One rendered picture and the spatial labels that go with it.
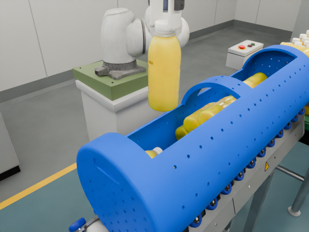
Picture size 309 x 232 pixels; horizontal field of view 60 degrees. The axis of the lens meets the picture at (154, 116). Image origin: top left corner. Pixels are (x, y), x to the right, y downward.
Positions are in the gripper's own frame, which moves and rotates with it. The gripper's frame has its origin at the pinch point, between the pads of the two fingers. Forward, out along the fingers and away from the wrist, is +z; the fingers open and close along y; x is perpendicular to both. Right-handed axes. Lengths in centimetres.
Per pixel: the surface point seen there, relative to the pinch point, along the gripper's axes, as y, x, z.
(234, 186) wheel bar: 11, 22, 53
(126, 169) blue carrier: 5.7, -15.9, 24.8
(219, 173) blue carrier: 14.0, 4.1, 33.7
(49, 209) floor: -104, 0, 145
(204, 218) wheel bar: 11, 6, 54
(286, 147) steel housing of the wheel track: 13, 61, 59
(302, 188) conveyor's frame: 18, 114, 119
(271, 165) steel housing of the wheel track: 13, 47, 60
